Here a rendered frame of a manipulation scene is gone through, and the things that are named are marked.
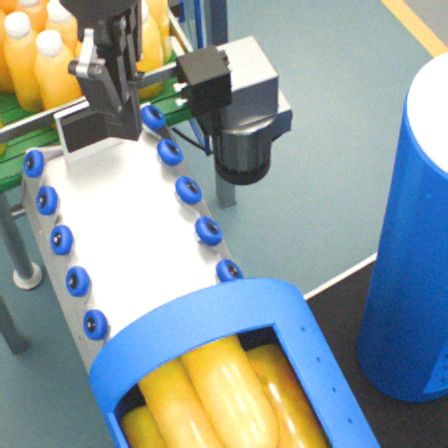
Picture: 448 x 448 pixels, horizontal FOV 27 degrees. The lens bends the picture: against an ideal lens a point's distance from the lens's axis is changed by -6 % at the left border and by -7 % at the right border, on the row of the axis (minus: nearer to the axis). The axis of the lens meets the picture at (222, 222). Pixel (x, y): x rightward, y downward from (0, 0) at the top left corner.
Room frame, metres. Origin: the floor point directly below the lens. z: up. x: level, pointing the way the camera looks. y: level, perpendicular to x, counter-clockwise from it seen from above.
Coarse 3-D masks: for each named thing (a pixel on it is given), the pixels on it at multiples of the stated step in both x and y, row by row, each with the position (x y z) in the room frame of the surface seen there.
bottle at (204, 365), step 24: (192, 360) 0.44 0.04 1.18; (216, 360) 0.43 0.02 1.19; (240, 360) 0.43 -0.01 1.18; (192, 384) 0.42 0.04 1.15; (216, 384) 0.40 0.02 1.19; (240, 384) 0.40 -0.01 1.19; (216, 408) 0.37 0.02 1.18; (240, 408) 0.37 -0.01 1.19; (264, 408) 0.37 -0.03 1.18; (216, 432) 0.35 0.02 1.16; (240, 432) 0.34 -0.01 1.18; (264, 432) 0.34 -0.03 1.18
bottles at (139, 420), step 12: (288, 360) 0.47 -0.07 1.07; (300, 384) 0.44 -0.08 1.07; (144, 408) 0.41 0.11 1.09; (312, 408) 0.40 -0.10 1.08; (132, 420) 0.40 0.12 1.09; (144, 420) 0.39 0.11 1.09; (132, 432) 0.38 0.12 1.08; (144, 432) 0.38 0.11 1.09; (156, 432) 0.38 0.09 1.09; (324, 432) 0.37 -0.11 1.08; (132, 444) 0.37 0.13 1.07; (144, 444) 0.36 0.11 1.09; (156, 444) 0.36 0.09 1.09
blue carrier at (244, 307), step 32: (224, 288) 0.50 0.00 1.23; (256, 288) 0.50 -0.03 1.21; (288, 288) 0.52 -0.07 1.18; (160, 320) 0.46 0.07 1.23; (192, 320) 0.46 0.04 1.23; (224, 320) 0.46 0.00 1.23; (256, 320) 0.46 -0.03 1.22; (288, 320) 0.47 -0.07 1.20; (128, 352) 0.44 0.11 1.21; (160, 352) 0.43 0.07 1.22; (288, 352) 0.43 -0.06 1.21; (320, 352) 0.44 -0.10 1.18; (96, 384) 0.42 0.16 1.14; (128, 384) 0.40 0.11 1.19; (320, 384) 0.39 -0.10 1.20; (320, 416) 0.34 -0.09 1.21; (352, 416) 0.35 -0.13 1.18
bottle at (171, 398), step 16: (160, 368) 0.44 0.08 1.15; (176, 368) 0.44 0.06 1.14; (144, 384) 0.43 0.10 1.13; (160, 384) 0.42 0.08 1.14; (176, 384) 0.42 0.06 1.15; (160, 400) 0.40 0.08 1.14; (176, 400) 0.40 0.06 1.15; (192, 400) 0.40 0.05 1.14; (160, 416) 0.38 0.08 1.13; (176, 416) 0.38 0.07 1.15; (192, 416) 0.38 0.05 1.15; (160, 432) 0.37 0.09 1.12; (176, 432) 0.36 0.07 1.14; (192, 432) 0.36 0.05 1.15; (208, 432) 0.36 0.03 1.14
